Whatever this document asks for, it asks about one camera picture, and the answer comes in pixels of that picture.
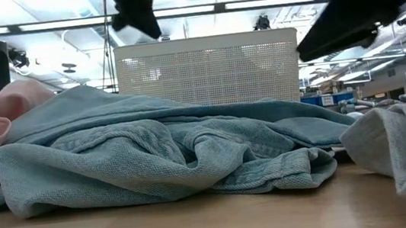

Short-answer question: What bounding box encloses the light blue denim garment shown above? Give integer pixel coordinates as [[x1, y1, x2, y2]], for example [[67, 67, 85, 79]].
[[0, 54, 363, 225]]

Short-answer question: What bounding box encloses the white perforated plastic basket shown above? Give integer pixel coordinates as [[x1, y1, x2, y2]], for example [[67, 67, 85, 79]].
[[113, 25, 305, 121]]

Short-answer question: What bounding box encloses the blue storage bin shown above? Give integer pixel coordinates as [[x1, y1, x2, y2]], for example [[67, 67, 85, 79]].
[[299, 91, 356, 111]]

